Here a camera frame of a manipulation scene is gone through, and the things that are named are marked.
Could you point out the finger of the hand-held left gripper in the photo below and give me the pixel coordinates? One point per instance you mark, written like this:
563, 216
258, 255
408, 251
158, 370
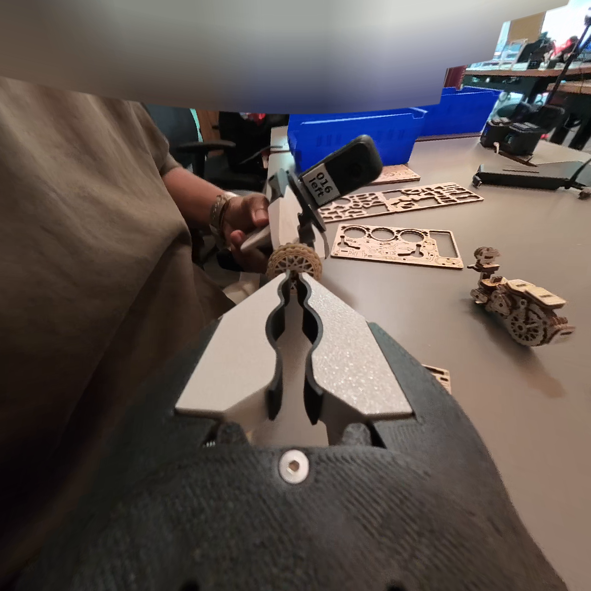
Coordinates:
322, 238
284, 221

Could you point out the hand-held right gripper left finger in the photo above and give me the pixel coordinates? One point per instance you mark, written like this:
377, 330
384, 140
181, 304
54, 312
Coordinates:
226, 369

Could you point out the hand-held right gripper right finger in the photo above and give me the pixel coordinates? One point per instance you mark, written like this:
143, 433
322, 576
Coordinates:
355, 369

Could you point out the wooden spoked wheel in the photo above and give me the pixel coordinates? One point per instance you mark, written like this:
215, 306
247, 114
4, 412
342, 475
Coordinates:
295, 261

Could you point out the person's left forearm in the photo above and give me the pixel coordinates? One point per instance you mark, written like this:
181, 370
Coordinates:
189, 189

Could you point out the grey desk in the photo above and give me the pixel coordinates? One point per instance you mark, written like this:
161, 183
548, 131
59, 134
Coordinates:
508, 415

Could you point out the person's left hand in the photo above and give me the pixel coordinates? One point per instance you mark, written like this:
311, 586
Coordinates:
244, 214

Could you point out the blue plastic bin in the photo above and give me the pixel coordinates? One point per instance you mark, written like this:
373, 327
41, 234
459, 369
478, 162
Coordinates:
461, 113
351, 138

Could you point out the wooden sheet with round holes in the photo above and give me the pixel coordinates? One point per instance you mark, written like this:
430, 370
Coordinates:
360, 254

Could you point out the small wooden part sheet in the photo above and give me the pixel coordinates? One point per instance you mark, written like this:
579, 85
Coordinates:
401, 174

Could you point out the flat wooden grid part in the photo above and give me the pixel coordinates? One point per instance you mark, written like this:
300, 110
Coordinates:
441, 376

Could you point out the black office chair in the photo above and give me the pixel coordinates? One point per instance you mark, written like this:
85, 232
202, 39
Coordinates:
207, 147

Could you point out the wooden sheet with many cutouts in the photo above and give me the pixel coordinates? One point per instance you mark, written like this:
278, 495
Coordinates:
466, 199

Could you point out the black electronic box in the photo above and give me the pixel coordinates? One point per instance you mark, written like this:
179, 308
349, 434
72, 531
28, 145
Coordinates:
508, 136

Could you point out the thin wooden strip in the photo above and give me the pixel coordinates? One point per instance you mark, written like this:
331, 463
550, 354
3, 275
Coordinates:
513, 157

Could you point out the wooden motorcycle model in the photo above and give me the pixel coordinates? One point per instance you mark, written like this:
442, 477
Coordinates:
521, 309

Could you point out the black folded stand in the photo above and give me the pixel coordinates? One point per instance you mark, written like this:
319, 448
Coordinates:
531, 178

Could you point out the wooden workbench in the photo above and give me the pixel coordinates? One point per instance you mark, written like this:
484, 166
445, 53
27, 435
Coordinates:
531, 74

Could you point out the black tripod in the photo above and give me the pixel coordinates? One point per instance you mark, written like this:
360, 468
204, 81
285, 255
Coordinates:
570, 60

